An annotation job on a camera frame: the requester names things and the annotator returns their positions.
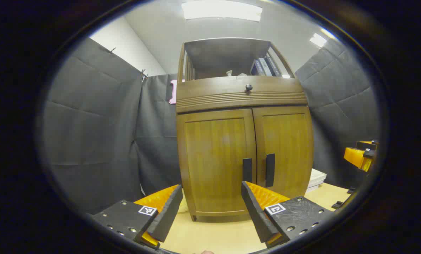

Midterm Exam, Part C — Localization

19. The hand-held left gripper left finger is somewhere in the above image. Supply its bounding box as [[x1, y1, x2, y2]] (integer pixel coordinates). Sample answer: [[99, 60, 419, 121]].
[[90, 184, 183, 250]]

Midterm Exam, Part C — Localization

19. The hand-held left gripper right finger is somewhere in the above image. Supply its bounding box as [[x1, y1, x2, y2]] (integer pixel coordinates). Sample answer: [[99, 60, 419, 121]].
[[241, 181, 334, 248]]

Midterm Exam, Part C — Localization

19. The wooden shoe cabinet door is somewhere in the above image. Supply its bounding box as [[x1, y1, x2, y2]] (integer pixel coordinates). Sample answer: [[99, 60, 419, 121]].
[[253, 106, 314, 199], [177, 109, 257, 216]]

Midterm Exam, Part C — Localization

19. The wooden double-door shoe cabinet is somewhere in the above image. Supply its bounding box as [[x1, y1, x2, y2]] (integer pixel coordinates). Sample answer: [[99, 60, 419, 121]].
[[176, 37, 314, 223]]

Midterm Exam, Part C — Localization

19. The white flat box stack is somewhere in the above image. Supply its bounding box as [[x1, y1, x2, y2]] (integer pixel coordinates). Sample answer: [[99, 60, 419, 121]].
[[305, 169, 327, 193]]

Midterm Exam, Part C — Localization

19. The black book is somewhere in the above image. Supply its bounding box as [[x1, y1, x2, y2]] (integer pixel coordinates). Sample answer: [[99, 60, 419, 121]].
[[265, 56, 282, 77]]

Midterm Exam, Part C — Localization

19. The black backdrop cloth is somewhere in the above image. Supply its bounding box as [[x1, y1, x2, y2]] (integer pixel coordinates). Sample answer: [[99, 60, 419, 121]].
[[43, 37, 380, 216]]

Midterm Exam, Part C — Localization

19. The small ceiling light panel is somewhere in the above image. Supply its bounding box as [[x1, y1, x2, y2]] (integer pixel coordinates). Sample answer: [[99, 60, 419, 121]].
[[309, 33, 327, 48]]

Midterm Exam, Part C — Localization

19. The grey spine book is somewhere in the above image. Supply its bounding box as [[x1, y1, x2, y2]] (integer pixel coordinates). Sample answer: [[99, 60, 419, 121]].
[[258, 58, 273, 76]]

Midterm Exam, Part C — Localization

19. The wooden drawer with black knob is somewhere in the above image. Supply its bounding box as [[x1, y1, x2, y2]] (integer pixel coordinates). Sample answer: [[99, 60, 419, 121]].
[[176, 76, 308, 113]]

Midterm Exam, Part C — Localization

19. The dark blue book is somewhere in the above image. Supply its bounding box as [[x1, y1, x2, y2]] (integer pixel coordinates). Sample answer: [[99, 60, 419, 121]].
[[250, 59, 266, 76]]

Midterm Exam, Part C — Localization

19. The large ceiling light panel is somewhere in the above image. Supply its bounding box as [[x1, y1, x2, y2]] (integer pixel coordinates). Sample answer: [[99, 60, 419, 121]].
[[181, 2, 263, 22]]

